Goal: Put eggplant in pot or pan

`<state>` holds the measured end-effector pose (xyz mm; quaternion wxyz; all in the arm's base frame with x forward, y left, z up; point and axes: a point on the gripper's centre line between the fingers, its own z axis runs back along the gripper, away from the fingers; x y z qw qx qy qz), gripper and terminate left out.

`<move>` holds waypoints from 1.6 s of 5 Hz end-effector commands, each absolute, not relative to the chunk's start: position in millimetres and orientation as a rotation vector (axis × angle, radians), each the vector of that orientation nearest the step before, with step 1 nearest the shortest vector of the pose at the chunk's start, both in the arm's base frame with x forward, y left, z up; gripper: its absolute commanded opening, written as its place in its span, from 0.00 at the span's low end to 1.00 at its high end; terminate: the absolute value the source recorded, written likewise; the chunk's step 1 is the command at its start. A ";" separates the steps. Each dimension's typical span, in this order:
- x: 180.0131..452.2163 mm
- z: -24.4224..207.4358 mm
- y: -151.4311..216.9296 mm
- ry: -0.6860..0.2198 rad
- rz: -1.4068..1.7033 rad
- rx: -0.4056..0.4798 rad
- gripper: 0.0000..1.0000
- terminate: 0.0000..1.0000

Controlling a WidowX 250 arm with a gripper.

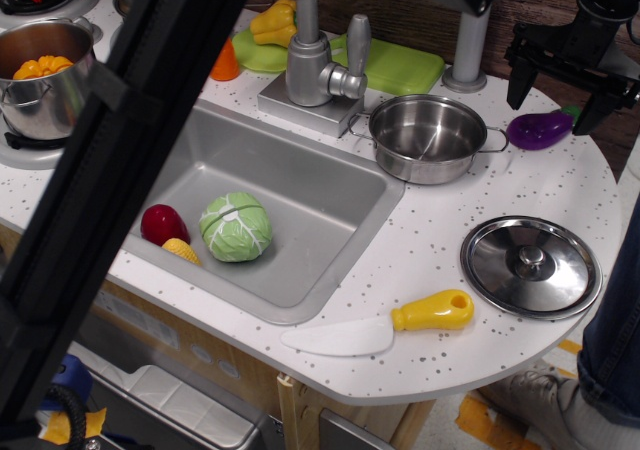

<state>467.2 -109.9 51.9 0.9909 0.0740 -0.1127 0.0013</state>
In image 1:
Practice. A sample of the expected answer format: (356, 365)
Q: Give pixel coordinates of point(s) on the orange toy carrot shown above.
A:
(226, 66)

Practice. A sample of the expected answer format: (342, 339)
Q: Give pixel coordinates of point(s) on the blue jeans leg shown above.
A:
(609, 361)

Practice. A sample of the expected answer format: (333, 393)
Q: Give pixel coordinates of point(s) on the wooden toy kitchen cabinet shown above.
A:
(135, 335)

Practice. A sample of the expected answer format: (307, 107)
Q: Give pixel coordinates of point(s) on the purple toy eggplant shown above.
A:
(539, 131)

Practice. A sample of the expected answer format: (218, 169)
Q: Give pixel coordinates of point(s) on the steel pot lid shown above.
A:
(531, 268)

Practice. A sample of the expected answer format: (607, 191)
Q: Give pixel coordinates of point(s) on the grey sneaker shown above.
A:
(542, 399)

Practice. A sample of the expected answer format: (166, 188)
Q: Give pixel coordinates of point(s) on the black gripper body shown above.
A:
(582, 53)

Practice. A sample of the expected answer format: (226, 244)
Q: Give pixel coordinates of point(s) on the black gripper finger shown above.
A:
(524, 72)
(615, 95)

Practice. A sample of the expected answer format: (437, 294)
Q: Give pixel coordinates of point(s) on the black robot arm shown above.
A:
(139, 100)

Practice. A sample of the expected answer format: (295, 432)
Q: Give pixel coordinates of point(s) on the light green toy plate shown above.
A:
(267, 58)

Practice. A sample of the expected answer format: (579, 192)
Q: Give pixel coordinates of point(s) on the yellow toy bell pepper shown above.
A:
(276, 25)

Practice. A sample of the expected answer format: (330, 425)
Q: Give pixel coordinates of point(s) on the orange toy pumpkin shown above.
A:
(44, 66)

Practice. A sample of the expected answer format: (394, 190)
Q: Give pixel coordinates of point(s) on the green cutting board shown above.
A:
(400, 70)

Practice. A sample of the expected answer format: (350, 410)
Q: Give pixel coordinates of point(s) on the shallow steel pan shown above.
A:
(423, 139)

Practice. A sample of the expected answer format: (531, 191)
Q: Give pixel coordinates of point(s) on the grey toy sink basin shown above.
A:
(325, 208)

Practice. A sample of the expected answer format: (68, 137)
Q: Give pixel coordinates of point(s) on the green toy cabbage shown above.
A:
(236, 228)

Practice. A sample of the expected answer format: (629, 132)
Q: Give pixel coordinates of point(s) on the yellow toy corn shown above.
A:
(182, 249)

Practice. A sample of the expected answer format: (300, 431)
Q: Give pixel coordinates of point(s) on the red toy pepper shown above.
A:
(161, 223)

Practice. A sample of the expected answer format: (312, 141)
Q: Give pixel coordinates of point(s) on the grey support post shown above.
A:
(465, 74)

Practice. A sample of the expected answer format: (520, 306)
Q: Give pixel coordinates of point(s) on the silver toy faucet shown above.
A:
(315, 91)

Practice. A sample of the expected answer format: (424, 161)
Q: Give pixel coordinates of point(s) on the yellow handled toy knife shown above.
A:
(450, 309)

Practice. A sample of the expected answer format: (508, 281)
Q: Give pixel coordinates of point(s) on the grey stove burner front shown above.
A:
(18, 152)

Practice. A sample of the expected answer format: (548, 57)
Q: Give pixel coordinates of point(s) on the tall steel pot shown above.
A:
(46, 107)

